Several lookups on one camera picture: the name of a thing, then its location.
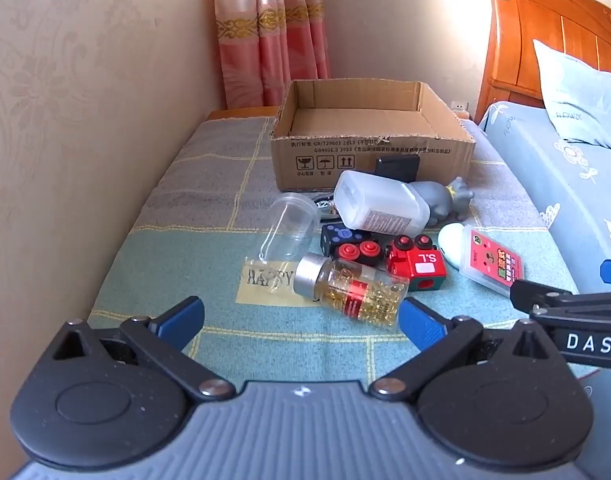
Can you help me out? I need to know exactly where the white round container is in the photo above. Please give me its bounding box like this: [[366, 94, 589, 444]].
[[438, 222, 469, 267]]

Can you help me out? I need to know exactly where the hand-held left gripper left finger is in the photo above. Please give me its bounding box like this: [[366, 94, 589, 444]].
[[50, 296, 236, 402]]

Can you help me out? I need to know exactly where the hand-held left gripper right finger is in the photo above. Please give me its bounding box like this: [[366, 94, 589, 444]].
[[369, 296, 561, 403]]

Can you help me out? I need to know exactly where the light blue pillow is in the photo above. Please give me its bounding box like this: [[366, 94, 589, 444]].
[[533, 39, 611, 156]]

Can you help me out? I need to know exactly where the pink patterned curtain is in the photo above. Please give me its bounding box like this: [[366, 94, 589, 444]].
[[210, 0, 331, 110]]

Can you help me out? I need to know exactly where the blue floral bed sheet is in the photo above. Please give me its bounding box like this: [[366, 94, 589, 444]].
[[478, 101, 611, 296]]

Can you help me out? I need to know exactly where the black rectangular device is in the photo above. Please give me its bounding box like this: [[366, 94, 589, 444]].
[[374, 155, 421, 183]]

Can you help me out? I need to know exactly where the black tape measure tool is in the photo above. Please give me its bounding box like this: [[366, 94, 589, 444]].
[[305, 190, 342, 226]]

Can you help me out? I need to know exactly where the translucent white plastic bottle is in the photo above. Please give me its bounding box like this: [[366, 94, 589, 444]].
[[333, 170, 431, 238]]

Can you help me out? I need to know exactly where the red toy train block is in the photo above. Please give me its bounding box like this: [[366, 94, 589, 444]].
[[385, 234, 449, 292]]

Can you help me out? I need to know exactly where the brown cardboard box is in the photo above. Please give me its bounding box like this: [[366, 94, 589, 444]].
[[270, 79, 477, 193]]

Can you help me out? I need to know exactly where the wooden bed headboard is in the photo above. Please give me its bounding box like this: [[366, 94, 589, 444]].
[[474, 0, 611, 123]]

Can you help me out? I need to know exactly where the black toy train block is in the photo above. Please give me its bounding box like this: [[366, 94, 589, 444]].
[[319, 222, 386, 268]]

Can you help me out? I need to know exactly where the clear case with red label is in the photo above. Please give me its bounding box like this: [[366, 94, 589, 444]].
[[458, 225, 523, 296]]

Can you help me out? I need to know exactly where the grey animal figurine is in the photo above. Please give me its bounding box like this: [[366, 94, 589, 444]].
[[408, 176, 475, 226]]

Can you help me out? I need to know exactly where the clear plastic jar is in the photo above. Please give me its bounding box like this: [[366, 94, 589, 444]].
[[259, 195, 322, 262]]

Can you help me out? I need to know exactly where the yellow paper card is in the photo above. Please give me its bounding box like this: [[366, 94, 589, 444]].
[[236, 256, 331, 306]]

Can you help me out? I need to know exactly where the glass bottle of gold capsules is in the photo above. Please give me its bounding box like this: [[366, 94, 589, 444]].
[[293, 254, 410, 332]]

